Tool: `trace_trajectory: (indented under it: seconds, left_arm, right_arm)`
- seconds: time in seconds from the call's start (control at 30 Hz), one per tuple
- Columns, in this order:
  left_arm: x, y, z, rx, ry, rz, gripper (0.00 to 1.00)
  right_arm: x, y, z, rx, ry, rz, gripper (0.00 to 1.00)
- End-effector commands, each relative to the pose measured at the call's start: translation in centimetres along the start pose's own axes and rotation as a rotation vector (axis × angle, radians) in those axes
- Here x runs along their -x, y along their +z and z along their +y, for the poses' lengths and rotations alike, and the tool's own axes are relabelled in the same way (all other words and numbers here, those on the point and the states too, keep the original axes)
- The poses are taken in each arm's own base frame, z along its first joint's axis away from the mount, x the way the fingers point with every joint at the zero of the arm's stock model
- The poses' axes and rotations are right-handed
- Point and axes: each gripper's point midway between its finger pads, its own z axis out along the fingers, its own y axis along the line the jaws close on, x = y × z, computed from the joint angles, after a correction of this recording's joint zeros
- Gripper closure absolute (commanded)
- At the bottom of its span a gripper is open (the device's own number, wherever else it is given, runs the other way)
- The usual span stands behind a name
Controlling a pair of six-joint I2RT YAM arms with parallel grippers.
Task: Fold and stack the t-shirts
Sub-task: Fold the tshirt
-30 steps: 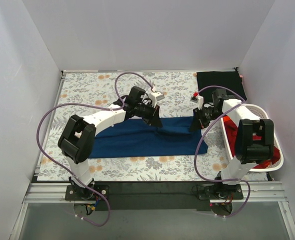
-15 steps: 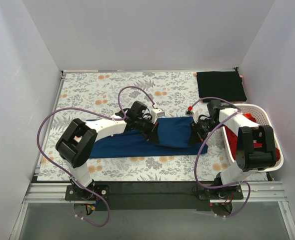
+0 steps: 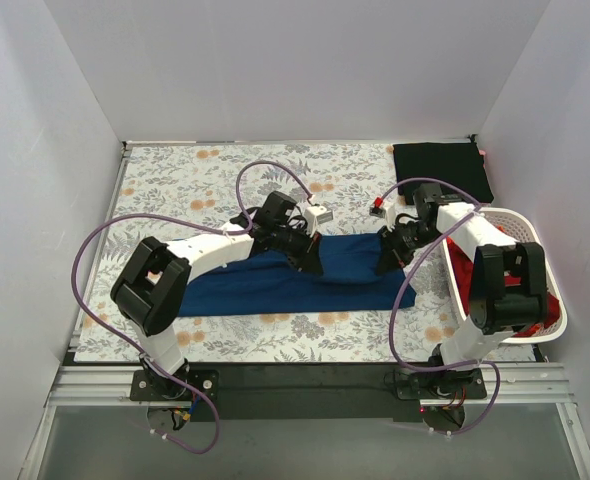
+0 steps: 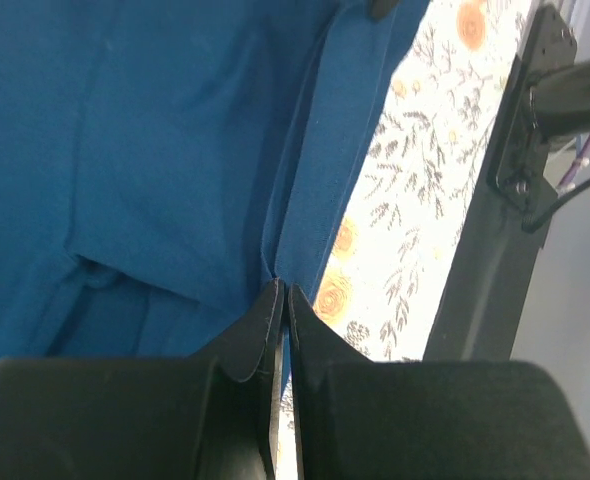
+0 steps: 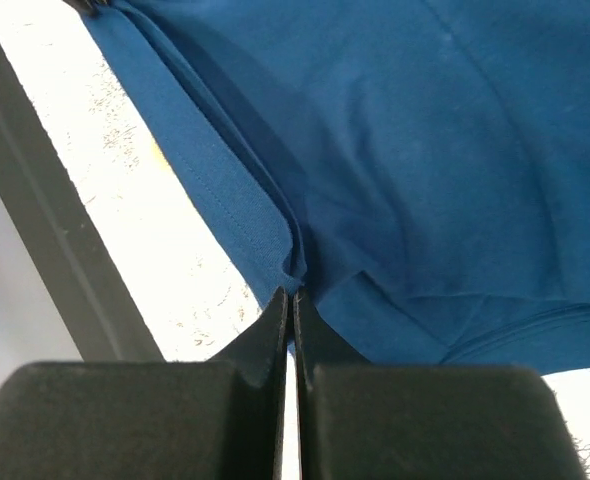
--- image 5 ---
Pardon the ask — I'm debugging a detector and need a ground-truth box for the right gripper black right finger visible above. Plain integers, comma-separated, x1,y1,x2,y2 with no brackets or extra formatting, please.
293,291,585,479

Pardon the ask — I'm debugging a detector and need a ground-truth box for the blue t shirt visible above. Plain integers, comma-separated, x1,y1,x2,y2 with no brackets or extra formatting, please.
85,1,590,374

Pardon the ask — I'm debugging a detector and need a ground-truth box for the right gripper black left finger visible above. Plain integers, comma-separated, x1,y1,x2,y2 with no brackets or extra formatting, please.
0,290,288,479

